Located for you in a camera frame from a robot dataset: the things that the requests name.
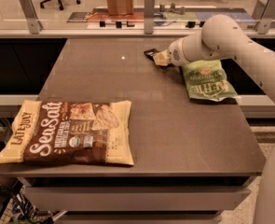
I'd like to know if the green kettle chip bag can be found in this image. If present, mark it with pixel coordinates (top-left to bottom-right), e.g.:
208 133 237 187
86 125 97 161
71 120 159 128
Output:
181 60 238 102

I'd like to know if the grey table drawer base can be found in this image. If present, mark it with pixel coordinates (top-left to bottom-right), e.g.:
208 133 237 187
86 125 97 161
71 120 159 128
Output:
24 186 251 224

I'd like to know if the brown cardboard box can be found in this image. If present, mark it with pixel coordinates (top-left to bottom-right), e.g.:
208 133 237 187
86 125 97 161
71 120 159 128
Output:
106 0 133 16

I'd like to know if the black rxbar chocolate bar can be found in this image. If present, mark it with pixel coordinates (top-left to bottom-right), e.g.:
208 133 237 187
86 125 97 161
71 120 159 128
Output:
144 49 158 61

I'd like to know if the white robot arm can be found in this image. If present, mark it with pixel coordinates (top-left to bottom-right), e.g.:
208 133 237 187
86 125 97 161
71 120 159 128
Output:
154 15 275 224

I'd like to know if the right metal glass post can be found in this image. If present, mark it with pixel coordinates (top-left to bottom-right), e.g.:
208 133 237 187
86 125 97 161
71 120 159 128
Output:
255 0 275 35

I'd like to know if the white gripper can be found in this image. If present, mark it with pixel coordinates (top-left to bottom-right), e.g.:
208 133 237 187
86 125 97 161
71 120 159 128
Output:
153 38 189 66

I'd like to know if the metal glass post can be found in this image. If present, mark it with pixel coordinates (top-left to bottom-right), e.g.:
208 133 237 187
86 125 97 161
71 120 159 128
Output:
144 0 155 35
19 0 43 35
255 0 275 35

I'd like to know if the brown sea salt chip bag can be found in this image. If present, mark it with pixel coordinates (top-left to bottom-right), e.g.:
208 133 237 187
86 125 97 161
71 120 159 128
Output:
0 100 133 165

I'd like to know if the left metal glass post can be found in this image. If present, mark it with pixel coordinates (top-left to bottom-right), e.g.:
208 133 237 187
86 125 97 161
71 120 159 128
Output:
19 0 43 35

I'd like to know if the colourful floor mat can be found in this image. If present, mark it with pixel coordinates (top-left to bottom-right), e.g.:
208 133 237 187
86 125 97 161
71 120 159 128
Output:
68 7 254 22

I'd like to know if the middle metal glass post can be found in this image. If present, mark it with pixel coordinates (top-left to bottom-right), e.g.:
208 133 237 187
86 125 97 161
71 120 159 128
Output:
144 0 155 35

